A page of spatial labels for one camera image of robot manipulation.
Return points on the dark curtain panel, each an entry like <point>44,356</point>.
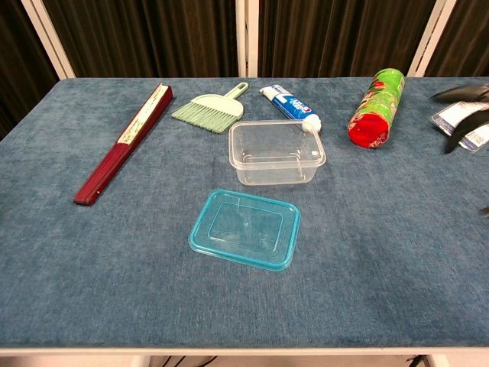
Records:
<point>470,38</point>
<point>336,38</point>
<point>153,38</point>
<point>19,69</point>

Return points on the blue white toothpaste tube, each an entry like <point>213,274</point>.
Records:
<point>290,105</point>

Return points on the white screen frame post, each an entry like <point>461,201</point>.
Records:
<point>247,38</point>
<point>429,38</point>
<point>49,38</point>

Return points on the clear plastic container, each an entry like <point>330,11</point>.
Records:
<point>275,162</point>

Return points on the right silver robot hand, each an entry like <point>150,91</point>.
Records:
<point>470,93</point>

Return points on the clear blister pack card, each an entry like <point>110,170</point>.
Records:
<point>447,116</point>

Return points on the blue fabric table cover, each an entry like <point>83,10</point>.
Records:
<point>114,286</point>

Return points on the green red chips can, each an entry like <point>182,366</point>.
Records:
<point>376,107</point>

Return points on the blue plastic container lid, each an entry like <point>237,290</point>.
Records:
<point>244,229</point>

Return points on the green mini hand brush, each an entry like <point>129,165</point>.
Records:
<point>214,109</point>

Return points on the dark red folding fan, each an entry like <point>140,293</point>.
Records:
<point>122,147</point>

